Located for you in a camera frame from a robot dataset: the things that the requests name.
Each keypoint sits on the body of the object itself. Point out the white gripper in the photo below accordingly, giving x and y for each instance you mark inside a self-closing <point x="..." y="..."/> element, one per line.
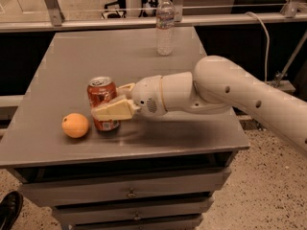
<point x="148" y="95"/>

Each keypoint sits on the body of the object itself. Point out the red coke can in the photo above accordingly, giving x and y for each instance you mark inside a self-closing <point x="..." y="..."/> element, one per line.
<point x="101" y="90"/>

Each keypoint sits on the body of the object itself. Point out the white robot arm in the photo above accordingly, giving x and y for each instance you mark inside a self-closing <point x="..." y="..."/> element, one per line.
<point x="215" y="84"/>

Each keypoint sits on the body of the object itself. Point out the orange fruit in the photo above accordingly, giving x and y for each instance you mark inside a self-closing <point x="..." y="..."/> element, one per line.
<point x="75" y="125"/>

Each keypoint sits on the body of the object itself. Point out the grey drawer cabinet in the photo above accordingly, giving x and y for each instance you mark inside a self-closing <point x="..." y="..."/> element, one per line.
<point x="112" y="136"/>

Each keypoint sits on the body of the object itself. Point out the clear plastic water bottle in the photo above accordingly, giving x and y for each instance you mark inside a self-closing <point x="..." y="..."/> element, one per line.
<point x="165" y="23"/>

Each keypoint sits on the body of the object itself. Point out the top grey drawer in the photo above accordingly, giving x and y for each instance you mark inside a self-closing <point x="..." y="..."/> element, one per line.
<point x="120" y="187"/>

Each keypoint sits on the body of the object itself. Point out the grey drawer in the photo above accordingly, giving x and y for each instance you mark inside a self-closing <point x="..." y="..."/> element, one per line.
<point x="147" y="209"/>
<point x="120" y="187"/>
<point x="186" y="222"/>

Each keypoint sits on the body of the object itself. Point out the middle grey drawer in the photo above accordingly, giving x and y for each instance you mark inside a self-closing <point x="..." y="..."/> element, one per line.
<point x="147" y="209"/>

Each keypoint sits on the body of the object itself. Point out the bottom grey drawer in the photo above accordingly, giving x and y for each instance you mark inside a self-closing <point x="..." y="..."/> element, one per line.
<point x="186" y="222"/>

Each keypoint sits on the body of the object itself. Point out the black shoe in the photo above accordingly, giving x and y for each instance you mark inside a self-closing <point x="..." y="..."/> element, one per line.
<point x="10" y="208"/>

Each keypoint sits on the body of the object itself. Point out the metal window rail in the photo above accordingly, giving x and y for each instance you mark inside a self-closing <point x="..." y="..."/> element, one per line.
<point x="189" y="20"/>

